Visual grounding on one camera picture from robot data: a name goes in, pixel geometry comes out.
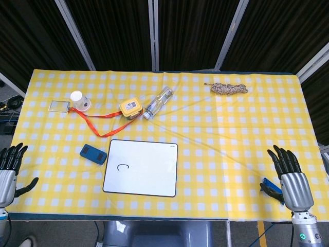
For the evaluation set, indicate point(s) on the white floral paper cup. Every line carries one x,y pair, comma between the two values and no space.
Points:
81,101

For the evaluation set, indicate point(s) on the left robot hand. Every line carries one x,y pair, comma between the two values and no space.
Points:
7,185

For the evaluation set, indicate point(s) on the dark pleated curtain panel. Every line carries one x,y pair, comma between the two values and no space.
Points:
28,33
115,31
282,31
192,31

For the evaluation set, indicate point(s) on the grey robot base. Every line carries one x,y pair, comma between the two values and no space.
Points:
159,234

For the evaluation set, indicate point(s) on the clear badge holder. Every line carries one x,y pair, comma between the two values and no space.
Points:
58,106

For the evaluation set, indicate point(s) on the beige shoe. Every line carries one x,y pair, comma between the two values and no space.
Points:
25,242

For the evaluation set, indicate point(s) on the grey partition frame post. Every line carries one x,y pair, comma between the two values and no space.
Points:
74,34
11,83
231,33
153,33
313,61

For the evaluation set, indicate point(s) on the white erase board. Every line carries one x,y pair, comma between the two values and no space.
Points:
144,167

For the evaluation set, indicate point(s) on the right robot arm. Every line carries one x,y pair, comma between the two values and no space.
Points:
307,231

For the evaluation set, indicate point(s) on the yellow lidded plastic container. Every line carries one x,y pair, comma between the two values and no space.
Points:
130,106

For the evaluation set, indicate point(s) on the clear plastic water bottle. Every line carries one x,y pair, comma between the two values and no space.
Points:
158,103

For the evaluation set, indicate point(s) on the yellow white checkered tablecloth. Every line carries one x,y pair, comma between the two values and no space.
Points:
210,128

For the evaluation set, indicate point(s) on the blue board eraser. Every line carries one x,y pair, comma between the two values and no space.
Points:
93,154

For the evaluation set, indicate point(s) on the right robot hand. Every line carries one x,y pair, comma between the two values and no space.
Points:
295,190

